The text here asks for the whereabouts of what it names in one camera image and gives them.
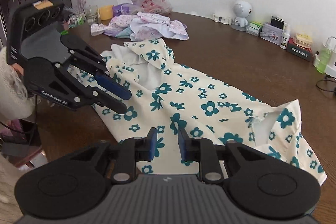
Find black box with lettering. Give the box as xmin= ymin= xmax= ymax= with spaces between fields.
xmin=286 ymin=38 xmax=313 ymax=61

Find yellow plastic cup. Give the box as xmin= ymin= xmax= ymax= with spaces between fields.
xmin=99 ymin=5 xmax=113 ymax=20

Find white round robot figurine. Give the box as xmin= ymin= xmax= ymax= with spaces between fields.
xmin=231 ymin=1 xmax=252 ymax=31

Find clear plastic bag red print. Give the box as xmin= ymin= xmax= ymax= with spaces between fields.
xmin=138 ymin=0 xmax=173 ymax=15

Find green spray bottle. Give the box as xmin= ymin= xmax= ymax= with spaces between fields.
xmin=317 ymin=36 xmax=335 ymax=73

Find clear drinking glass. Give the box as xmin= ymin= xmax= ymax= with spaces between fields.
xmin=84 ymin=5 xmax=99 ymax=25

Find cream teal floral dress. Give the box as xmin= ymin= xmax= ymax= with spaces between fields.
xmin=95 ymin=39 xmax=327 ymax=183

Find black cable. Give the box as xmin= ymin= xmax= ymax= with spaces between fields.
xmin=315 ymin=74 xmax=336 ymax=95

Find grey printed tin box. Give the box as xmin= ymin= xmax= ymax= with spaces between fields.
xmin=260 ymin=23 xmax=283 ymax=46

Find yellow packet stack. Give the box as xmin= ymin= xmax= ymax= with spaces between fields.
xmin=294 ymin=34 xmax=313 ymax=49

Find green white small boxes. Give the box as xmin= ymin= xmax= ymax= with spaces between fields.
xmin=245 ymin=21 xmax=263 ymax=36

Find small black box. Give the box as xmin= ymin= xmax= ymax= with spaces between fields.
xmin=270 ymin=16 xmax=285 ymax=30

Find purple tissue pack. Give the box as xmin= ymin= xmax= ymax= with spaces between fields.
xmin=112 ymin=3 xmax=138 ymax=17

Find white power strip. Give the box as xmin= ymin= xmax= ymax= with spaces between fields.
xmin=313 ymin=52 xmax=336 ymax=77

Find small white pill strip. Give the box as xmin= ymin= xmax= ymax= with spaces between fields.
xmin=213 ymin=14 xmax=232 ymax=25

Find pink purple clothes pile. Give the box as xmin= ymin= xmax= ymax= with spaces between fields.
xmin=91 ymin=12 xmax=189 ymax=42

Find white spray bottle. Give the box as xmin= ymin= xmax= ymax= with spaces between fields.
xmin=280 ymin=23 xmax=290 ymax=50

